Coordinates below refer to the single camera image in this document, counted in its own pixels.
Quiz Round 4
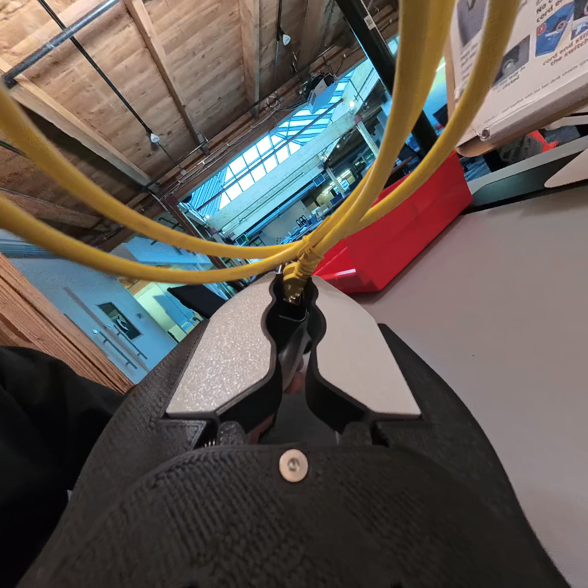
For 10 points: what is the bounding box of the skylight window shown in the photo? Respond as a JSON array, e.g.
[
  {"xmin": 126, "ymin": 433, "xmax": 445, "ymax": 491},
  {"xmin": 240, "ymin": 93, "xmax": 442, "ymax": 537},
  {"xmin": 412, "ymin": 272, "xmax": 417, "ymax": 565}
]
[{"xmin": 188, "ymin": 69, "xmax": 354, "ymax": 221}]

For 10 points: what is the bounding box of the dark grey slab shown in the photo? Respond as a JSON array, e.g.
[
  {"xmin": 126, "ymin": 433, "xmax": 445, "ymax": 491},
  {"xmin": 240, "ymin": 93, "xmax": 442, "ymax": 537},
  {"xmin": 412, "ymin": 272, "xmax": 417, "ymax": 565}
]
[{"xmin": 464, "ymin": 138, "xmax": 588, "ymax": 207}]

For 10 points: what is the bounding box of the red plastic bin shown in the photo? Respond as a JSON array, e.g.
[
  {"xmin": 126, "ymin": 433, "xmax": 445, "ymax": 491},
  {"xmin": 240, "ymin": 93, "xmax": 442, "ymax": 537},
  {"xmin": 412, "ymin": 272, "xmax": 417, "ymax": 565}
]
[{"xmin": 315, "ymin": 152, "xmax": 474, "ymax": 293}]

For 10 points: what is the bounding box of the printed instruction board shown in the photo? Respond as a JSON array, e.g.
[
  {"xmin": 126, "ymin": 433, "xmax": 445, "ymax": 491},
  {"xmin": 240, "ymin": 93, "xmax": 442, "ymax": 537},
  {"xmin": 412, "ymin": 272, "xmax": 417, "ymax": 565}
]
[{"xmin": 443, "ymin": 0, "xmax": 588, "ymax": 159}]

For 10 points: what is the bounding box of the white stand base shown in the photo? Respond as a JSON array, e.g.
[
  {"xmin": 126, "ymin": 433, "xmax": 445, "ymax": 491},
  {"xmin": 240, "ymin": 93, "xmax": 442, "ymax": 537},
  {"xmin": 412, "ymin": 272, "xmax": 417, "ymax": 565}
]
[{"xmin": 544, "ymin": 154, "xmax": 588, "ymax": 189}]

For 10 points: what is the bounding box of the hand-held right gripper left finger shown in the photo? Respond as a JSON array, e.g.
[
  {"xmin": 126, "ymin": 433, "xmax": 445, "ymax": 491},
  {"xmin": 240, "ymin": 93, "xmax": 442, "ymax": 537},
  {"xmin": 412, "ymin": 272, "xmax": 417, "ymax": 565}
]
[{"xmin": 164, "ymin": 276, "xmax": 284, "ymax": 433}]

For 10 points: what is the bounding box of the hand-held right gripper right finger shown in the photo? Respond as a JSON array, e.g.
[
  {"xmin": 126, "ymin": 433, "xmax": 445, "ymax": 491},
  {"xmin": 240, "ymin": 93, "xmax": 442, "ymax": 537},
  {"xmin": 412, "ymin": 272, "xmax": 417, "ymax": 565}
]
[{"xmin": 305, "ymin": 276, "xmax": 422, "ymax": 433}]

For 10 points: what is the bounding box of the yellow ethernet cable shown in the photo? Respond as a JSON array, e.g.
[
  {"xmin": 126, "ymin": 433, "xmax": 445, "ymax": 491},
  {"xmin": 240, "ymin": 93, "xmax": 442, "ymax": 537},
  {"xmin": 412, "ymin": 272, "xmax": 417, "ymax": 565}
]
[{"xmin": 0, "ymin": 0, "xmax": 522, "ymax": 306}]

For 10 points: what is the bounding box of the person's black hoodie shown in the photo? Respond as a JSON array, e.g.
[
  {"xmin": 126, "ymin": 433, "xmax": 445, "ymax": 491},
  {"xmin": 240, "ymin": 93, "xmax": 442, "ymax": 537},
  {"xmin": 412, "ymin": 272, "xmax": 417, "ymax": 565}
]
[{"xmin": 0, "ymin": 345, "xmax": 129, "ymax": 588}]

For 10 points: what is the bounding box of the black office chair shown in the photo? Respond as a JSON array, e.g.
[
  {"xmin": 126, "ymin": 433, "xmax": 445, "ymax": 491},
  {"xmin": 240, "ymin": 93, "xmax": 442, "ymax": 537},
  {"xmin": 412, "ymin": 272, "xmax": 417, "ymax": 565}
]
[{"xmin": 168, "ymin": 285, "xmax": 226, "ymax": 320}]

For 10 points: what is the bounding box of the ceiling projector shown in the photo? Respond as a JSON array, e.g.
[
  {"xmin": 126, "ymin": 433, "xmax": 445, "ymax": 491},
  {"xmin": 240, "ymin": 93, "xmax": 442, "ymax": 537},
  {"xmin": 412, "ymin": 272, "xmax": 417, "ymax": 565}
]
[{"xmin": 305, "ymin": 73, "xmax": 336, "ymax": 113}]

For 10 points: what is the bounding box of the black ethernet splitter box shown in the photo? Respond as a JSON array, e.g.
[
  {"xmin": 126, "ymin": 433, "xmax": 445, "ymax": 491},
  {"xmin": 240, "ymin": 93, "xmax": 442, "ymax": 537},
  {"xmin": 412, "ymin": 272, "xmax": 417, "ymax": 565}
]
[{"xmin": 269, "ymin": 294, "xmax": 318, "ymax": 391}]

